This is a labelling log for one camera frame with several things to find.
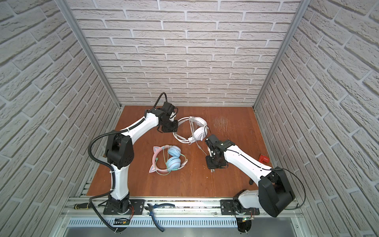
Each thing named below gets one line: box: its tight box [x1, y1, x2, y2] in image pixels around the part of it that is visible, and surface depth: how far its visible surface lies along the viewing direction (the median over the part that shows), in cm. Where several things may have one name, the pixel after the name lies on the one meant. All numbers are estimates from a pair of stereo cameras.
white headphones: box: [189, 116, 208, 144], surface depth 87 cm
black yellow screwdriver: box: [74, 202, 90, 210], surface depth 74 cm
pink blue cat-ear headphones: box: [149, 145, 182, 173], surface depth 86 cm
